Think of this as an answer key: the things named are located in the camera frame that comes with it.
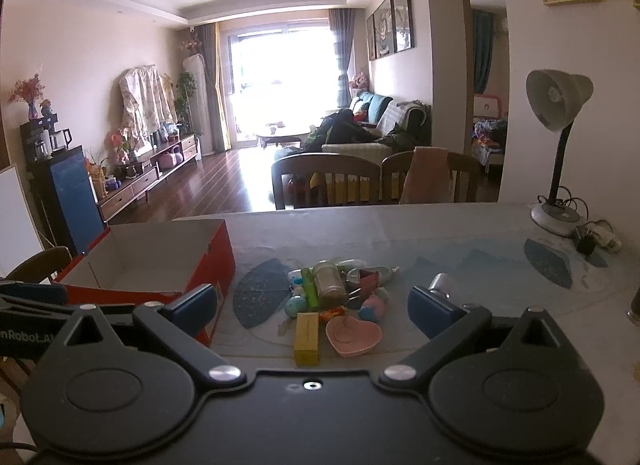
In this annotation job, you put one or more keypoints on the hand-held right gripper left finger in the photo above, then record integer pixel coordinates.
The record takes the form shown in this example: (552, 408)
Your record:
(192, 302)

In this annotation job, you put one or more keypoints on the black clothing pile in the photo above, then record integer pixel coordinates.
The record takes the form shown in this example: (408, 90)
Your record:
(345, 127)

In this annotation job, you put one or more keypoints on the bed with pink rail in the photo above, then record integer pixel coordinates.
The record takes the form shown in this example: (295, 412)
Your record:
(487, 135)

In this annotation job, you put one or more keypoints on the sofa with light cover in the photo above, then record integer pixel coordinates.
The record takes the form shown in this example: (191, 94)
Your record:
(390, 120)

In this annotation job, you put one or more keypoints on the teal bedroom curtain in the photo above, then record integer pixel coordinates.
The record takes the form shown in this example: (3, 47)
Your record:
(482, 50)

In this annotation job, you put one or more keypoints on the pink and blue egg toy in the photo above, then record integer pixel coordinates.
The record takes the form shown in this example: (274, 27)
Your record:
(371, 309)

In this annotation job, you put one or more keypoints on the pink heart-shaped dish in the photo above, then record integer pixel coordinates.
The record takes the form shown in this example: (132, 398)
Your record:
(352, 337)

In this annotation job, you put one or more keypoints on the green tube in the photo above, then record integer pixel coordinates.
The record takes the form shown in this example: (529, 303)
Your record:
(311, 290)

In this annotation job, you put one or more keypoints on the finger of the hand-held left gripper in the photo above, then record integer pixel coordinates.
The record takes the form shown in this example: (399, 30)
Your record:
(30, 292)

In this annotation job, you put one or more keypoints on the floral dust cover cloth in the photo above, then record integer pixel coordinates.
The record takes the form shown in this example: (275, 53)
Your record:
(145, 95)

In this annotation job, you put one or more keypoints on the vase with pink flowers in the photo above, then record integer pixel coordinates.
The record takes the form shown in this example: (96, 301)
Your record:
(30, 92)

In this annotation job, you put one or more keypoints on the red cardboard box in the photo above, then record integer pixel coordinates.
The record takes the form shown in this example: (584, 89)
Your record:
(150, 245)

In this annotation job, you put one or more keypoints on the wooden TV cabinet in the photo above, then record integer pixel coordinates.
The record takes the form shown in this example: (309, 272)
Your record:
(150, 172)

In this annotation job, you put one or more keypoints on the red triangular object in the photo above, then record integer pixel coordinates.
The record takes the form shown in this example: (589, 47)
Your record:
(369, 282)

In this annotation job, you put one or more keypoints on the white power strip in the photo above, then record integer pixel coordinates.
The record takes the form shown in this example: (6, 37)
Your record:
(600, 240)

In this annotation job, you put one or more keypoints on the black and blue dispenser cabinet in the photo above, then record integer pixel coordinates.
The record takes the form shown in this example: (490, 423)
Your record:
(75, 190)

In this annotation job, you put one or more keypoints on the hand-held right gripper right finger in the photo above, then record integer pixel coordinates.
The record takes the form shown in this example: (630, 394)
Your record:
(430, 310)

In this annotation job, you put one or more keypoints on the teal round toy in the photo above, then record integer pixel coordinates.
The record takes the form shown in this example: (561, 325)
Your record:
(296, 306)

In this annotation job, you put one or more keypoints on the green potted plant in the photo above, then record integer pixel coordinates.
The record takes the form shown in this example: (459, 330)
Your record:
(186, 90)

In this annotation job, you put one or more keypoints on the low coffee table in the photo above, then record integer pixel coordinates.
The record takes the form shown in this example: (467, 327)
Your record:
(282, 134)

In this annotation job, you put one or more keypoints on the wooden dining chair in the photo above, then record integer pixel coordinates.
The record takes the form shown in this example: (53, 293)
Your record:
(325, 167)
(395, 170)
(45, 260)

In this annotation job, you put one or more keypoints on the white cabinet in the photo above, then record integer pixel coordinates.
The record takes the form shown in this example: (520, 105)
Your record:
(15, 220)

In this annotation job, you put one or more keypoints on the grey correction tape dispenser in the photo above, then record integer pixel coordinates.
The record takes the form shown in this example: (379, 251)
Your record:
(385, 272)

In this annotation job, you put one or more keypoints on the red parrot toy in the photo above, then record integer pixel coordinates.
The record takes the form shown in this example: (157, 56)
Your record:
(331, 315)

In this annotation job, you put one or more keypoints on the pink plush toy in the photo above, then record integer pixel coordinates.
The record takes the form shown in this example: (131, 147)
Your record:
(359, 80)

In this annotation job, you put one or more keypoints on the dark framed wall picture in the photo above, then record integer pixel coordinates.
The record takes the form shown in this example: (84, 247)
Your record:
(402, 15)
(371, 37)
(384, 27)

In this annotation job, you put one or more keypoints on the pink cloth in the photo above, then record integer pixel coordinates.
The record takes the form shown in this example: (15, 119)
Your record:
(425, 175)

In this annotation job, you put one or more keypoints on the grey desk lamp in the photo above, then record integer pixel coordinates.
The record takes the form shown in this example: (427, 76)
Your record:
(557, 95)

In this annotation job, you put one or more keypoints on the white standing air conditioner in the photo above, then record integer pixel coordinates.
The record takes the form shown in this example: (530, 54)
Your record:
(197, 95)

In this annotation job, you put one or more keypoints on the glass jar with beige contents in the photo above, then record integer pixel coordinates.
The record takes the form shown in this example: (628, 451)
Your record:
(329, 282)

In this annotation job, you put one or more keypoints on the grey window curtain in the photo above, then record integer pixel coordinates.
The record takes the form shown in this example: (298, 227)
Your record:
(210, 85)
(342, 45)

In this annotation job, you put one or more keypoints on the small grey cylinder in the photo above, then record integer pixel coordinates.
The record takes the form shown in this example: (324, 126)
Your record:
(442, 285)

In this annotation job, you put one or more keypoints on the yellow small box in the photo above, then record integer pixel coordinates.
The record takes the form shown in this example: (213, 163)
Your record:
(307, 340)

